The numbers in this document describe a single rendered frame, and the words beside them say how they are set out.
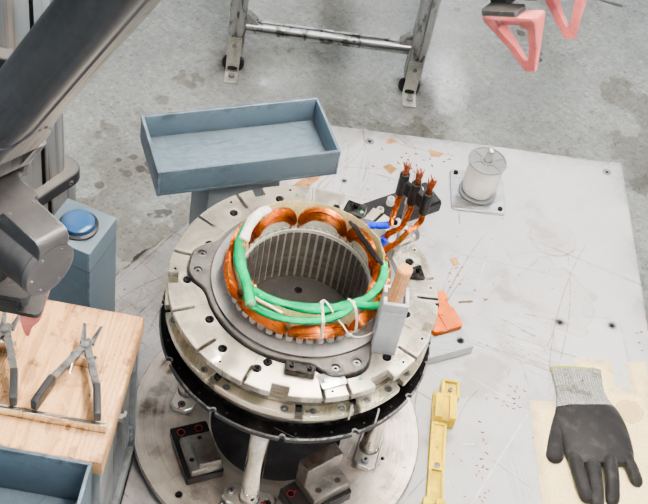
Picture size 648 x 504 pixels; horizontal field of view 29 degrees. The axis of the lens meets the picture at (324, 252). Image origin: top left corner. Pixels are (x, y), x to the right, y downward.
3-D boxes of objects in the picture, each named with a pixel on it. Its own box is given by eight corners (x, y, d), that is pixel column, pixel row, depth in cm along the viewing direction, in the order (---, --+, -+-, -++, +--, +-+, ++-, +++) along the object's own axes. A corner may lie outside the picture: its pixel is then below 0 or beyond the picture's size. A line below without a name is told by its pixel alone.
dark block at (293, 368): (285, 364, 139) (286, 357, 138) (315, 370, 139) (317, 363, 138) (283, 374, 138) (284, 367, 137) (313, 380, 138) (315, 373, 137)
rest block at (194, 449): (210, 435, 165) (211, 426, 163) (222, 469, 161) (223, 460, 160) (179, 442, 163) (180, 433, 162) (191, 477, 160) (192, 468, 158)
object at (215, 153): (293, 233, 195) (318, 96, 173) (313, 286, 188) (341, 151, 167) (135, 254, 188) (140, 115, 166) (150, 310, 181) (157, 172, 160)
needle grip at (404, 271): (401, 308, 137) (415, 274, 133) (386, 309, 137) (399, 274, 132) (397, 297, 138) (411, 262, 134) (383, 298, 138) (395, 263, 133)
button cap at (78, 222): (100, 220, 157) (100, 214, 157) (84, 241, 155) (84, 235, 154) (72, 208, 158) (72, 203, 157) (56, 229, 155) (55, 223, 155)
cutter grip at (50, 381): (37, 411, 133) (36, 403, 132) (30, 408, 133) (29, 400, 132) (56, 383, 135) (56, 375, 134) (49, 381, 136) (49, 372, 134)
